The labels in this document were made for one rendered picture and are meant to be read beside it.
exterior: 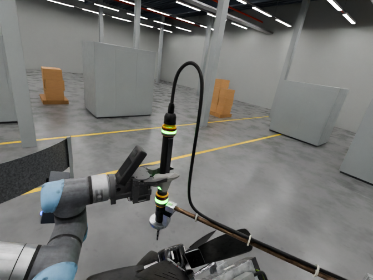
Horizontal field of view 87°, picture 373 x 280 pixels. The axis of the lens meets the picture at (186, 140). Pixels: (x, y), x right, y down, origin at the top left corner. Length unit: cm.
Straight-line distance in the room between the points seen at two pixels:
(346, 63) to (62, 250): 1293
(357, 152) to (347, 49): 784
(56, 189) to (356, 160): 599
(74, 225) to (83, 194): 9
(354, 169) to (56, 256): 604
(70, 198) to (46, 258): 13
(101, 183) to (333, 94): 745
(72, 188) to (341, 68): 1285
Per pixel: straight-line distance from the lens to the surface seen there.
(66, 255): 56
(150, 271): 72
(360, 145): 604
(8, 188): 256
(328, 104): 771
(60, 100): 879
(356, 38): 1315
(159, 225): 75
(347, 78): 1290
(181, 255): 96
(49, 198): 58
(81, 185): 58
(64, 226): 61
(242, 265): 114
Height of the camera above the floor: 199
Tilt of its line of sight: 21 degrees down
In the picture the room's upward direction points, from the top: 8 degrees clockwise
